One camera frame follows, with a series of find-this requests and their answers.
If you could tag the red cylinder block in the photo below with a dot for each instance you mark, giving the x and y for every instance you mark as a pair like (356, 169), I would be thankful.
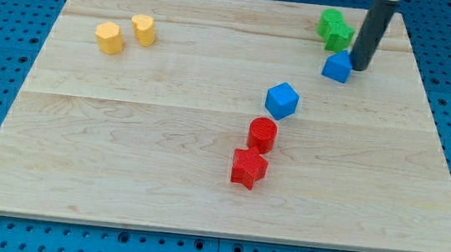
(262, 134)

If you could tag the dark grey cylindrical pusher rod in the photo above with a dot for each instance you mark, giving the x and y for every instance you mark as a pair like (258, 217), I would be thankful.
(371, 32)

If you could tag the light wooden board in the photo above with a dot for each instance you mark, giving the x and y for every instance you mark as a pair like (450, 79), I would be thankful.
(144, 139)

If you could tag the blue cube block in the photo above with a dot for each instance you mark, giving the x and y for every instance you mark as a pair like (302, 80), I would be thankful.
(281, 101)

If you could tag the yellow heart block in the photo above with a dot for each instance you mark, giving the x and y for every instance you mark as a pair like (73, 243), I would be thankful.
(144, 29)

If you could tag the green star block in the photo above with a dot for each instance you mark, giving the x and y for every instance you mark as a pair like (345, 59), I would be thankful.
(338, 36)

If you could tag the yellow hexagon block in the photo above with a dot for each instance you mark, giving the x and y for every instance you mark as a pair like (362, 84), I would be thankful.
(109, 38)

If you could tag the red star block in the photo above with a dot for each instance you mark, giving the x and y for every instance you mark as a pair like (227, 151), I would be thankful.
(248, 167)

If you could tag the green cylinder block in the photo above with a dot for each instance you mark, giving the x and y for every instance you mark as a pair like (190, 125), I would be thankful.
(329, 15)

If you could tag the blue triangular prism block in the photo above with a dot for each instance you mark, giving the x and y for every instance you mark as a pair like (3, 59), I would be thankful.
(338, 67)

